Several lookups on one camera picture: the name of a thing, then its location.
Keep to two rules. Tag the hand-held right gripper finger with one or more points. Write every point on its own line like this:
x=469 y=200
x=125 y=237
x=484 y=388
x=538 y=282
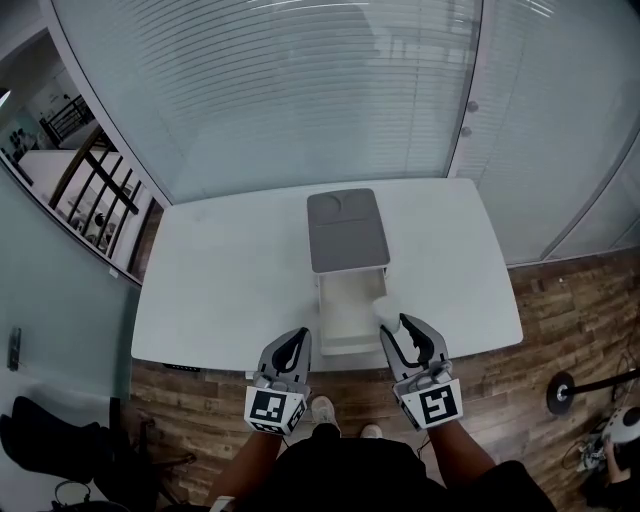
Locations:
x=435 y=340
x=395 y=357

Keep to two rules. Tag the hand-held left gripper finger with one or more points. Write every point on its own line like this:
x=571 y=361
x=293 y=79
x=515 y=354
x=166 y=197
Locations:
x=304 y=360
x=270 y=352

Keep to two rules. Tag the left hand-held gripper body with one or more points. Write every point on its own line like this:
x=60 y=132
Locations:
x=272 y=407

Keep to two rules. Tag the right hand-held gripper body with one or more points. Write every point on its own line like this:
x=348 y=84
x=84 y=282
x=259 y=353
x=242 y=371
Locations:
x=435 y=402

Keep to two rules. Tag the small white item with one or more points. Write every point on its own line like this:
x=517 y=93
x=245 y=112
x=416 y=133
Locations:
x=386 y=310

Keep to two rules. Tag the white box with grey lid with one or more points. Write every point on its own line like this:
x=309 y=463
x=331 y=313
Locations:
x=347 y=235

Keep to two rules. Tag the person's left forearm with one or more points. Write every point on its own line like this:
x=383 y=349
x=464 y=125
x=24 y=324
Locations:
x=250 y=465

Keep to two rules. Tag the person's right forearm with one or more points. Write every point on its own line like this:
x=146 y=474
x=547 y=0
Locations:
x=457 y=452

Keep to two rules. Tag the person's left white shoe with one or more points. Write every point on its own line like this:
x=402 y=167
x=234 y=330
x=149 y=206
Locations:
x=324 y=410

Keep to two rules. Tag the person's white shoe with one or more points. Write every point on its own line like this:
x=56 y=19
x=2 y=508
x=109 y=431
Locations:
x=371 y=431
x=324 y=410

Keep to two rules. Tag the person's right white shoe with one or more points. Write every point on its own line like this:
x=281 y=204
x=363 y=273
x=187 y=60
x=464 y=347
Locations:
x=371 y=431

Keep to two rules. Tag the black power strip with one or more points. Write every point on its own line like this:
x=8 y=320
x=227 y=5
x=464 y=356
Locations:
x=182 y=367

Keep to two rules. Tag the person's black clothing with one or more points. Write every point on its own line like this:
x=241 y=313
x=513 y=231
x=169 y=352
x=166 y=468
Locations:
x=360 y=475

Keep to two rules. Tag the white wristband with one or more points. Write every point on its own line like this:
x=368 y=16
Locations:
x=222 y=504

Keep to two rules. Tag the black stanchion with round base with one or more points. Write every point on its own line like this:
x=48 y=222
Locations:
x=560 y=393

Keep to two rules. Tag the white round device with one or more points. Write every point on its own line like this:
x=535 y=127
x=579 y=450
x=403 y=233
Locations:
x=624 y=424

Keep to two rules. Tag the round metal door knob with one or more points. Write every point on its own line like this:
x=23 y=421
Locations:
x=466 y=131
x=472 y=106

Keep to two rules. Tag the black chair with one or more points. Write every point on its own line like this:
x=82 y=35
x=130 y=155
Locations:
x=60 y=445

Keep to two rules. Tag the black stair railing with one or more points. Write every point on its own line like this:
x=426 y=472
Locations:
x=107 y=180

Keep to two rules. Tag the glass door with blinds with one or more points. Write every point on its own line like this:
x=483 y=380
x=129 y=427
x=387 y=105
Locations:
x=545 y=125

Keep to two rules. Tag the white window blinds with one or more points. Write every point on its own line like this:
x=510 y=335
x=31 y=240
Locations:
x=280 y=90

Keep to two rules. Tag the black wall-mounted device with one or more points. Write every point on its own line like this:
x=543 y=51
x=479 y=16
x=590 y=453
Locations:
x=15 y=348

